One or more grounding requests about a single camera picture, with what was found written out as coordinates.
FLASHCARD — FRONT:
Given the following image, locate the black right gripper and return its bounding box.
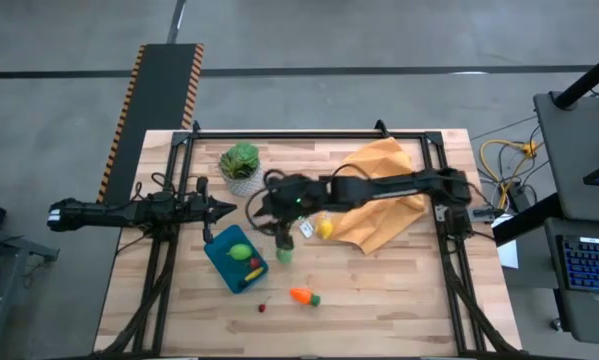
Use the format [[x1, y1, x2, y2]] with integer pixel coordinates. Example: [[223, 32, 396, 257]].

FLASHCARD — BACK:
[[259, 172, 333, 251]]

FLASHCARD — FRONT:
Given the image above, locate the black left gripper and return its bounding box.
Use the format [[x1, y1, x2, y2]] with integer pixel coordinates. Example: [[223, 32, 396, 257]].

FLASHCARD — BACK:
[[188, 174, 238, 245]]

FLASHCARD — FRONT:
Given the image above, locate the yellow toy lemon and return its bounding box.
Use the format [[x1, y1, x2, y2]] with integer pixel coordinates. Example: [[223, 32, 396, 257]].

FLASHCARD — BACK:
[[314, 212, 335, 240]]

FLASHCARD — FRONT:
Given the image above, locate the lime green toy melon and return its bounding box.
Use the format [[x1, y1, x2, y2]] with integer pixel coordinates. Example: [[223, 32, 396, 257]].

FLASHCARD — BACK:
[[227, 243, 254, 262]]

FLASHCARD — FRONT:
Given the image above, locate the orange toy carrot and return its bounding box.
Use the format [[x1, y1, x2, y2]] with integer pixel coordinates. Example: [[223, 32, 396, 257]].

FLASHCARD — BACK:
[[288, 287, 322, 307]]

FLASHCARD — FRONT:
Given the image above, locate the teal plastic container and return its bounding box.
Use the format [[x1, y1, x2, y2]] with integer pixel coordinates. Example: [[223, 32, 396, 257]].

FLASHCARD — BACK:
[[203, 223, 270, 295]]

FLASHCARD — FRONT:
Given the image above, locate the succulent in white patterned pot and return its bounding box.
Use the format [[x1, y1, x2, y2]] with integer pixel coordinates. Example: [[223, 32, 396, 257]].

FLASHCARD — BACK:
[[217, 140, 266, 198]]

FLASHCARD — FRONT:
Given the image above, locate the orange waffle cloth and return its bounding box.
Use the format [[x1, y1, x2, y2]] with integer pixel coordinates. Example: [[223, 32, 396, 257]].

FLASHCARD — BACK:
[[315, 136, 427, 255]]

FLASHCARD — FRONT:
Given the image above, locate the black ramp with hazard stripes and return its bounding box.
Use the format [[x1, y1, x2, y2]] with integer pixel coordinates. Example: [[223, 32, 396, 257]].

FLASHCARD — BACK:
[[95, 43, 205, 206]]

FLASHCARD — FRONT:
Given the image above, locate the grey metal stand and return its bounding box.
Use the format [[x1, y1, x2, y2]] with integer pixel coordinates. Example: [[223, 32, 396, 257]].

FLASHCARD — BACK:
[[0, 223, 60, 360]]

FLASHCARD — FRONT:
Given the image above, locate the white paper sheet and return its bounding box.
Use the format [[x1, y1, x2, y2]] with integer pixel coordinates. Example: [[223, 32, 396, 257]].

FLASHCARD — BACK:
[[496, 239, 520, 270]]

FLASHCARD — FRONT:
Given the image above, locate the black power adapter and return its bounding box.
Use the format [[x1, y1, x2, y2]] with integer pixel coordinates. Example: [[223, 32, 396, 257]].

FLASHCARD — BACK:
[[508, 182, 531, 202]]

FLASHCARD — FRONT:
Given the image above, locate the grey desk top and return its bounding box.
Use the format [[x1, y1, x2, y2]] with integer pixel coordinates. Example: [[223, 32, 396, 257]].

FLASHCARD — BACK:
[[532, 91, 599, 224]]

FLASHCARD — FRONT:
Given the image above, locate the grey keyboard shelf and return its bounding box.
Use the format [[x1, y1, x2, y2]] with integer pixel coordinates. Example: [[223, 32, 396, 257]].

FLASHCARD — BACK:
[[543, 217, 599, 346]]

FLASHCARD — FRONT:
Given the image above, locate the backlit keyboard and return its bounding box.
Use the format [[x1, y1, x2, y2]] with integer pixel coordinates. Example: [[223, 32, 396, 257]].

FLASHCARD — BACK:
[[556, 234, 599, 294]]

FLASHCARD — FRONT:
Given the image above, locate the black pole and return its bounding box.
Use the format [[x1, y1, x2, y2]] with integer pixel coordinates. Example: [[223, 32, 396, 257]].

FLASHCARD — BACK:
[[552, 45, 599, 110]]

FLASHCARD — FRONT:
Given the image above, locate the black aluminium table frame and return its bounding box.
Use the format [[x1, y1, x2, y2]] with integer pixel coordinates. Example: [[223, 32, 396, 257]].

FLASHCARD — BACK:
[[93, 119, 525, 360]]

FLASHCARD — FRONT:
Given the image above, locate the yellow cable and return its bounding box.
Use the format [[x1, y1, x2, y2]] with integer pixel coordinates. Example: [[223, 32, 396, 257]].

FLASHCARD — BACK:
[[478, 138, 539, 211]]

